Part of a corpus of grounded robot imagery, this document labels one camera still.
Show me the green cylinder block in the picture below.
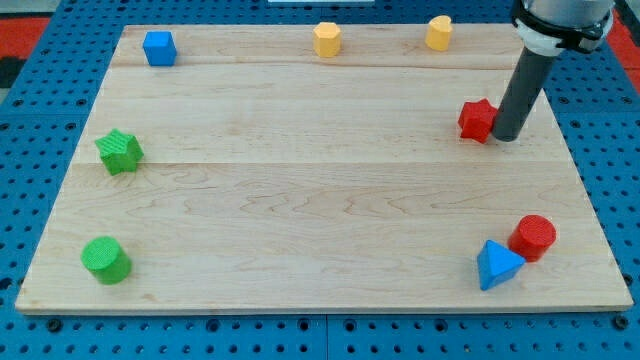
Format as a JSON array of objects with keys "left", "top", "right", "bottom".
[{"left": 80, "top": 236, "right": 132, "bottom": 285}]

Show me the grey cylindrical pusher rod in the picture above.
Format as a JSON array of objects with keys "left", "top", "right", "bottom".
[{"left": 492, "top": 47, "right": 555, "bottom": 142}]

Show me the blue triangle block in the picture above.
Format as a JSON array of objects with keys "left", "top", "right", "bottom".
[{"left": 476, "top": 239, "right": 526, "bottom": 291}]

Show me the yellow hexagon block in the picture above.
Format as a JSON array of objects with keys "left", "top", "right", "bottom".
[{"left": 313, "top": 22, "right": 342, "bottom": 58}]

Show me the yellow heart block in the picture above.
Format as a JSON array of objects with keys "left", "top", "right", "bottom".
[{"left": 425, "top": 15, "right": 453, "bottom": 51}]

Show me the red star block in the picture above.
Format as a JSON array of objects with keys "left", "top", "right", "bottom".
[{"left": 457, "top": 99, "right": 498, "bottom": 144}]

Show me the green star block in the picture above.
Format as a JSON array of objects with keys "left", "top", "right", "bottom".
[{"left": 95, "top": 128, "right": 144, "bottom": 176}]

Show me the blue cube block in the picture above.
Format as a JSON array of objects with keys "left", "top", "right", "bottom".
[{"left": 143, "top": 31, "right": 177, "bottom": 66}]

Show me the red cylinder block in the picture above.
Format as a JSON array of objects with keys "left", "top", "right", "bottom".
[{"left": 507, "top": 214, "right": 557, "bottom": 262}]

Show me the light wooden board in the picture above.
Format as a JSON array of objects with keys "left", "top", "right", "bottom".
[{"left": 15, "top": 24, "right": 633, "bottom": 315}]

